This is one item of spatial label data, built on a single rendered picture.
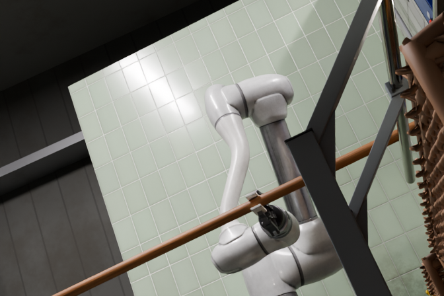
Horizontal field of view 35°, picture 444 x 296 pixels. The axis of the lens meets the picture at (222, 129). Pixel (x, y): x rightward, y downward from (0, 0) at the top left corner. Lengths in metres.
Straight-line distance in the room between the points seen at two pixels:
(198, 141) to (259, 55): 0.51
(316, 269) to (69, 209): 2.51
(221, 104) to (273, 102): 0.19
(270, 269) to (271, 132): 0.48
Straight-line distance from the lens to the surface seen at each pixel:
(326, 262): 2.55
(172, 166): 3.38
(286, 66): 3.41
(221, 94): 2.54
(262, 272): 2.50
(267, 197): 1.91
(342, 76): 1.03
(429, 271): 0.96
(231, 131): 2.44
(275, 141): 2.55
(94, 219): 4.65
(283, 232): 2.13
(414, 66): 0.37
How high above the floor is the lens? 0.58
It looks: 25 degrees up
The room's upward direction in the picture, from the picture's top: 23 degrees counter-clockwise
